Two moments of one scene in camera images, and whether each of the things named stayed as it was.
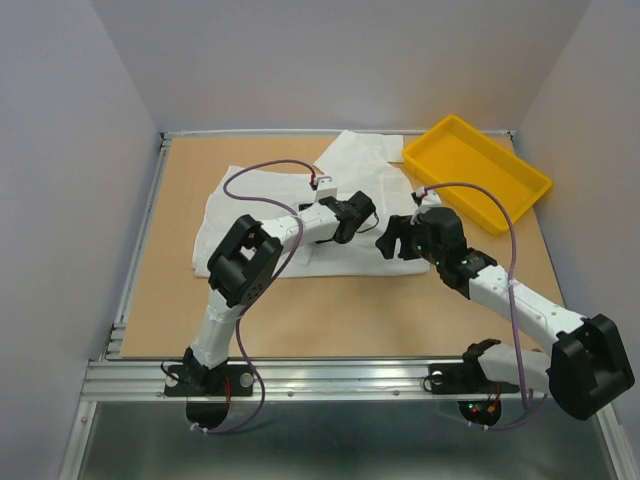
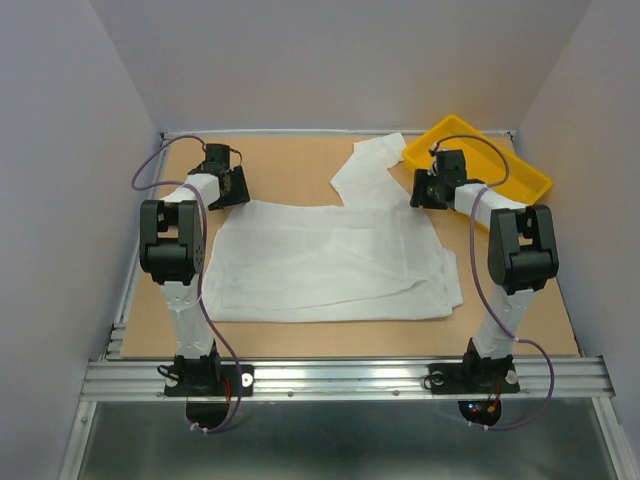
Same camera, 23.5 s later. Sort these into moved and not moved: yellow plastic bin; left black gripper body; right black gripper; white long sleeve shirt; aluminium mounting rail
Moved: left black gripper body; white long sleeve shirt; right black gripper
Not moved: aluminium mounting rail; yellow plastic bin
